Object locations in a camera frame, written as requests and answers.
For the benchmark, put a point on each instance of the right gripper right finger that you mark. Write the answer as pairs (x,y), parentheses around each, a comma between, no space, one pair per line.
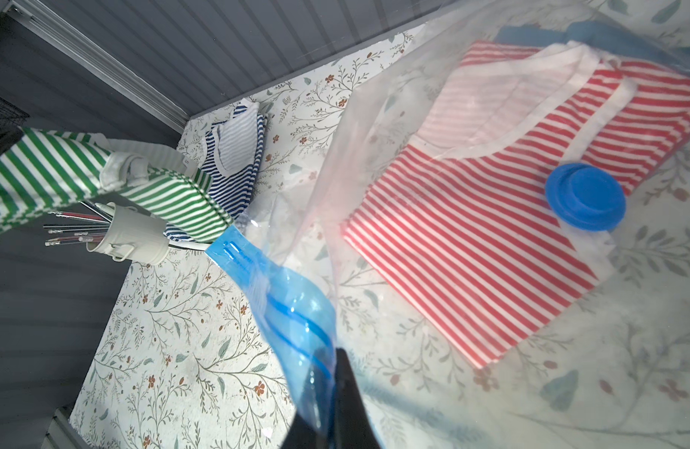
(351,428)

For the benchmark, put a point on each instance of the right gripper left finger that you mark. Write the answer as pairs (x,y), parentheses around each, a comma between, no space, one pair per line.
(301,436)

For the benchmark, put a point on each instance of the clear vacuum bag blue zipper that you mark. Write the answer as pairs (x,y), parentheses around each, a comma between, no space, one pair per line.
(611,371)

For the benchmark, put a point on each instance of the navy white striped tank top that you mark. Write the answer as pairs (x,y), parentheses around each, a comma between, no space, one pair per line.
(234,150)

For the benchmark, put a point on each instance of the green white striped tank top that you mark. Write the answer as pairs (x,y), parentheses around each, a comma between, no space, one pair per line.
(44,171)

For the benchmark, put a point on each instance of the red white striped tank top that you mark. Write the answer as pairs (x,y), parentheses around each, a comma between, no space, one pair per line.
(458,224)

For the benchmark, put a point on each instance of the blue bag valve cap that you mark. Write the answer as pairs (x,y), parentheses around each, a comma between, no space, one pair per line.
(585,197)

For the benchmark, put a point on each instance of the white mug pen holder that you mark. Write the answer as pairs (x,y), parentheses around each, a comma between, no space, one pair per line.
(132,236)

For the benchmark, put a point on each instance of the pens in mug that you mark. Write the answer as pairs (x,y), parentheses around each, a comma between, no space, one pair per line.
(89,227)

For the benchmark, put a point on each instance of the black wire mesh basket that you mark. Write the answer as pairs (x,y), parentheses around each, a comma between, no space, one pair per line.
(12,119)

